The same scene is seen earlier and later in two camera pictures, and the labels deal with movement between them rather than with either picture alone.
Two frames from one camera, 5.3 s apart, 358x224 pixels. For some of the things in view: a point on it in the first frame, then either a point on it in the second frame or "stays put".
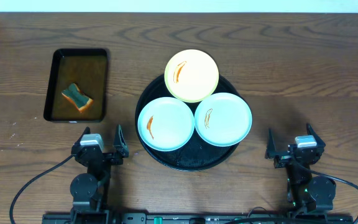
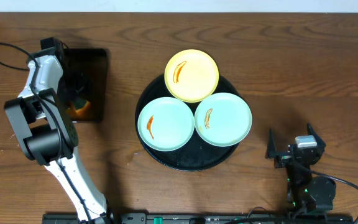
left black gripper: x=105 y=156 to x=74 y=90
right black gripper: x=271 y=153 stays put
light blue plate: x=166 y=124 stays put
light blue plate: x=223 y=119 stays put
